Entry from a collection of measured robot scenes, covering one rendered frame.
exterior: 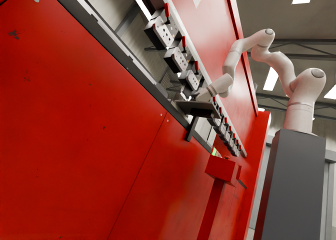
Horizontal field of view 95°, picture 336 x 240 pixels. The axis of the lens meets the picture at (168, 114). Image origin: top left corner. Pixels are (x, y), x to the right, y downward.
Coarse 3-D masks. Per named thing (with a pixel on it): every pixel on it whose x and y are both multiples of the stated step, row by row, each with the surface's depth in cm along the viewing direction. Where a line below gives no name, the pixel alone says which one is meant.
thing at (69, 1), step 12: (60, 0) 40; (72, 0) 42; (72, 12) 42; (84, 12) 44; (84, 24) 45; (96, 24) 47; (96, 36) 48; (108, 36) 50; (108, 48) 51; (120, 48) 54; (120, 60) 55; (132, 72) 59; (144, 84) 64; (156, 96) 70; (168, 108) 78; (180, 120) 87; (204, 144) 113; (240, 180) 208
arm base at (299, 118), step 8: (296, 104) 87; (288, 112) 88; (296, 112) 84; (304, 112) 83; (312, 112) 84; (288, 120) 86; (296, 120) 82; (304, 120) 81; (288, 128) 83; (296, 128) 81; (304, 128) 79
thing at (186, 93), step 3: (183, 84) 112; (186, 84) 112; (183, 87) 110; (186, 87) 112; (180, 90) 110; (183, 90) 110; (186, 90) 113; (189, 90) 116; (180, 93) 109; (183, 93) 111; (186, 93) 113; (189, 93) 116; (183, 96) 112; (186, 96) 114; (189, 96) 117; (186, 99) 116
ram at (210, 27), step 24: (192, 0) 102; (216, 0) 127; (192, 24) 104; (216, 24) 131; (216, 48) 136; (216, 72) 141; (240, 72) 194; (240, 96) 205; (240, 120) 217; (240, 144) 231
